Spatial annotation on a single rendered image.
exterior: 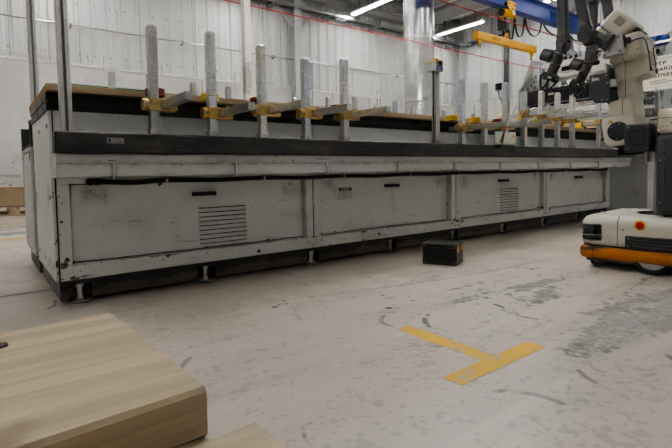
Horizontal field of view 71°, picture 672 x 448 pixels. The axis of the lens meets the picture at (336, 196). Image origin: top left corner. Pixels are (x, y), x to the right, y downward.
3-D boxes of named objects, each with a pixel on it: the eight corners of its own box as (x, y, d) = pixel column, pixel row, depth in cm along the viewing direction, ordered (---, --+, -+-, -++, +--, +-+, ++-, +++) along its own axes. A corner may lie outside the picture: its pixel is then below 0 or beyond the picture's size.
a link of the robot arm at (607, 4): (608, -21, 279) (613, -16, 286) (584, -11, 289) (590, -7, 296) (619, 52, 277) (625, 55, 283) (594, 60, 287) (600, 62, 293)
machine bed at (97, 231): (609, 216, 500) (610, 134, 495) (55, 307, 192) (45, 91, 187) (547, 212, 555) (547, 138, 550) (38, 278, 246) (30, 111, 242)
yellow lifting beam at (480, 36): (536, 58, 839) (536, 39, 837) (478, 43, 736) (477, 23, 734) (531, 59, 846) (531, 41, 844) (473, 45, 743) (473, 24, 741)
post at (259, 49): (267, 146, 224) (265, 44, 221) (261, 146, 222) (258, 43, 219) (264, 146, 227) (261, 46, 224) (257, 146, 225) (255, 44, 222)
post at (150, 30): (160, 142, 194) (156, 24, 191) (151, 142, 192) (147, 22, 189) (158, 143, 196) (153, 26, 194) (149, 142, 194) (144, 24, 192)
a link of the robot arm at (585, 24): (577, -41, 251) (584, -35, 258) (552, -28, 261) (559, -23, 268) (593, 39, 247) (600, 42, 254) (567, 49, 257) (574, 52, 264)
